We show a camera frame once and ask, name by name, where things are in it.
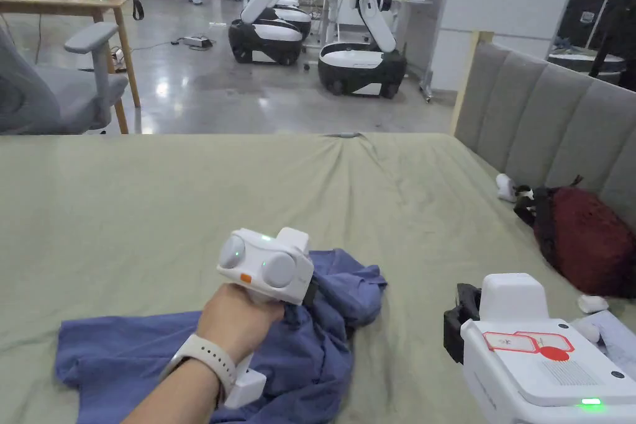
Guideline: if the dark red bag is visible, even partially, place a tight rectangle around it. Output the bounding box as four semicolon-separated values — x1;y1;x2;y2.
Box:
513;175;636;299

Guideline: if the grey padded headboard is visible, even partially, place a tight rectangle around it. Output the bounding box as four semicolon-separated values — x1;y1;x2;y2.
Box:
454;41;636;246

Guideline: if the person's left forearm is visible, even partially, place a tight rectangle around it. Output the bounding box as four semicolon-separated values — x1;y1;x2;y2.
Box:
120;333;239;424

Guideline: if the small white object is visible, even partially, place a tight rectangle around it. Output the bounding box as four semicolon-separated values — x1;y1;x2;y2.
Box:
577;294;610;314

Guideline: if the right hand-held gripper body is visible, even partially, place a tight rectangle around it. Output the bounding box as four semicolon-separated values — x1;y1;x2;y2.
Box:
443;272;627;424

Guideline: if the person's left hand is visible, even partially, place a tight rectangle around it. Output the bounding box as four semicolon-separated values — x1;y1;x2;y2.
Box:
196;284;286;361

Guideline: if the white hand controller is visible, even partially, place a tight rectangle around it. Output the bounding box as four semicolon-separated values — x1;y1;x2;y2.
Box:
496;173;534;204

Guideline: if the grey office chair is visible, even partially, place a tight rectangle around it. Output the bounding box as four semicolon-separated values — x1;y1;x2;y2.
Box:
0;21;131;136

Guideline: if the bed with pale green sheet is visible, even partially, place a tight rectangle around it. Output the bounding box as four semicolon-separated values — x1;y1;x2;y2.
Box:
0;132;636;424

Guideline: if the white power strip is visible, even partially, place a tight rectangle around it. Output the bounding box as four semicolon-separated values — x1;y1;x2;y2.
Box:
171;35;215;50

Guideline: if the wooden table with laptop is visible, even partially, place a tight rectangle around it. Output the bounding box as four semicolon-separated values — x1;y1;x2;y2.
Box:
0;0;145;135

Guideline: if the blue shirt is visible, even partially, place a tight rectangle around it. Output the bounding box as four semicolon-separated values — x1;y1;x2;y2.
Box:
54;247;388;424

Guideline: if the white and black wheeled robot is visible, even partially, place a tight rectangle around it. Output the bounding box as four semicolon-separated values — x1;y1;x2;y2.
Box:
317;0;409;98
228;0;313;67

